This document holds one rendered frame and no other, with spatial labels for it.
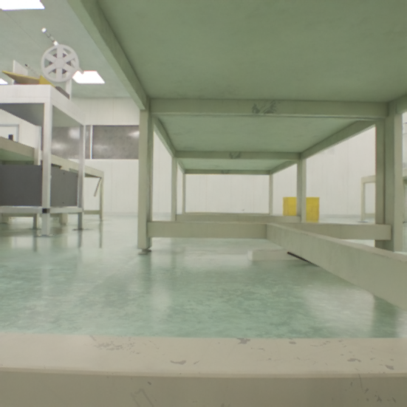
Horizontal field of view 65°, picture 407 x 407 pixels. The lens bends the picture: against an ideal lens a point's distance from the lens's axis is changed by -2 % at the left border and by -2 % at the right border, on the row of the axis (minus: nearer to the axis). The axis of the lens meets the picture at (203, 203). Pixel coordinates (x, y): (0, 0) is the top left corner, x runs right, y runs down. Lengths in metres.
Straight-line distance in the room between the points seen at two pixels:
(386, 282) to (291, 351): 0.40
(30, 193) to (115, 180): 5.37
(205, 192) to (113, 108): 2.97
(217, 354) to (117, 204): 7.72
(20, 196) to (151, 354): 2.53
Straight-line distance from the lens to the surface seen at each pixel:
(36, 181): 2.62
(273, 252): 1.41
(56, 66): 3.25
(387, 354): 0.19
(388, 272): 0.56
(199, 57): 1.18
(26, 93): 2.72
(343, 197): 8.27
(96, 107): 8.36
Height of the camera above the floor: 0.22
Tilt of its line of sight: 1 degrees up
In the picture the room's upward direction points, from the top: 1 degrees clockwise
